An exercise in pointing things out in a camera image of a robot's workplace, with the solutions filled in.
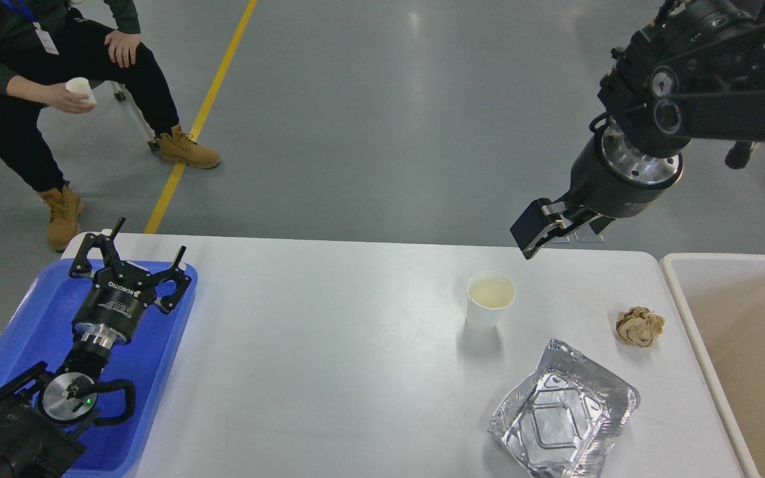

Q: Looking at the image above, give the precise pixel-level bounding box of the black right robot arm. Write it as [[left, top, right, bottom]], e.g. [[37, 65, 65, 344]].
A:
[[510, 1, 765, 258]]

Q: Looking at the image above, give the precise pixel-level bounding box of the aluminium foil tray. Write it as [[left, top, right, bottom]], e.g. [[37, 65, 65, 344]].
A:
[[488, 339, 640, 477]]

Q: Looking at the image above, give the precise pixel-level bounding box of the right metal floor plate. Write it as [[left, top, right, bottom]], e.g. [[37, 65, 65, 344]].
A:
[[574, 227, 605, 243]]

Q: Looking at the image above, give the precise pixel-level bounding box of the beige plastic bin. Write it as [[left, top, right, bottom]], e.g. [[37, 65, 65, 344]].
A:
[[661, 253, 765, 477]]

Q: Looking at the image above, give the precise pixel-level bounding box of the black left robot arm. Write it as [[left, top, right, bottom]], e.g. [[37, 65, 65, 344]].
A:
[[0, 226, 197, 477]]

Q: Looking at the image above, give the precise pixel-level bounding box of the small white paper cup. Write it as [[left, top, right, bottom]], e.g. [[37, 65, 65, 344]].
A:
[[66, 78, 97, 106]]

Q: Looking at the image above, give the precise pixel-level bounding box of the blue plastic tray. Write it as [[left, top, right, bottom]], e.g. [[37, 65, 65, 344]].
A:
[[0, 260, 198, 477]]

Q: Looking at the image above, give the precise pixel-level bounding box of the seated person in black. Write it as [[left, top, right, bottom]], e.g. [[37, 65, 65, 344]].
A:
[[0, 1, 221, 253]]

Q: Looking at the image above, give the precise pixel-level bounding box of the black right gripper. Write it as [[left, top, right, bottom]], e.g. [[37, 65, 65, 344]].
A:
[[510, 123, 683, 260]]

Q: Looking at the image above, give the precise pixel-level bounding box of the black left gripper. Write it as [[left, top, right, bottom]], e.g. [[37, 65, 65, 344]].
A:
[[68, 217, 191, 345]]

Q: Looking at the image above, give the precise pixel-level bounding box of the crumpled brown paper ball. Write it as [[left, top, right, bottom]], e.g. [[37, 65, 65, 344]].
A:
[[614, 307, 665, 348]]

